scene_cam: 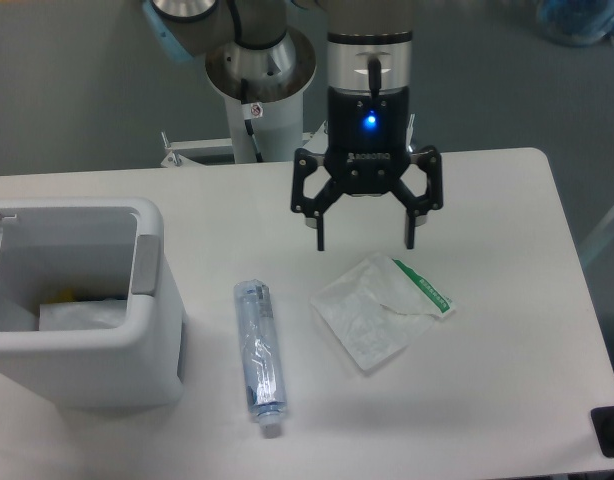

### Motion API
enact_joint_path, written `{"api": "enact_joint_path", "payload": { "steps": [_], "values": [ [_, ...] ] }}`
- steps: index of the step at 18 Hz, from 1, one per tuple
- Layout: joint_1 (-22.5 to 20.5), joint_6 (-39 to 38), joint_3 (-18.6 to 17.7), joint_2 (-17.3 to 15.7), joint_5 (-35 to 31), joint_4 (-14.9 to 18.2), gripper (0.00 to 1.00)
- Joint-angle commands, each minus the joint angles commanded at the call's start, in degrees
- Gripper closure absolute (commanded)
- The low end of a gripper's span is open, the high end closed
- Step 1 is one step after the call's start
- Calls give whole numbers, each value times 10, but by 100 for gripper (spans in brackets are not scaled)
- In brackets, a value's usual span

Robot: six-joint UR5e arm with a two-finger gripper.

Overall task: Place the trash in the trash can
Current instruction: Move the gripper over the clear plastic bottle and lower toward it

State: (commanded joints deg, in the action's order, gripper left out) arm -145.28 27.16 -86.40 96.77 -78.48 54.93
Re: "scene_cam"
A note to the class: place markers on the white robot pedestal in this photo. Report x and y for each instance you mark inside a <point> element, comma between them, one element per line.
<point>263,93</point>

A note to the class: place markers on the white trash in can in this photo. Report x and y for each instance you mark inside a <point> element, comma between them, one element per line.
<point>82,315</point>

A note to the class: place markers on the white frame at right edge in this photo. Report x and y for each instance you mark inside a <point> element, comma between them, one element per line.
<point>601,236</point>

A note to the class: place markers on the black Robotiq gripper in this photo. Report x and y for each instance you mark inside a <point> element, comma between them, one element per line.
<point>369,145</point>

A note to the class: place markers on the black device at table edge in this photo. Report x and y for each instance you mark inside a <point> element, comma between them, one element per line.
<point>603,422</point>

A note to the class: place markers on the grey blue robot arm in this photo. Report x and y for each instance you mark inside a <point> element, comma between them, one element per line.
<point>369,49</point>

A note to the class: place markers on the white pedestal base frame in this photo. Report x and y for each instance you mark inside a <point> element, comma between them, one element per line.
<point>220,151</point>

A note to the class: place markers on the blue plastic bag on floor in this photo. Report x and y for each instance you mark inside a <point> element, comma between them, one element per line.
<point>575,23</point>

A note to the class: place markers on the crushed clear plastic bottle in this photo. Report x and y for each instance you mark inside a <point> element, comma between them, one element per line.
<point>260,356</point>

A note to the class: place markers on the white trash can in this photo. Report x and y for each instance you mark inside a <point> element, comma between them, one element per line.
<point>56,250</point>

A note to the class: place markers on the white green plastic bag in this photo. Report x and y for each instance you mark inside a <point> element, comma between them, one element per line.
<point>379,307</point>

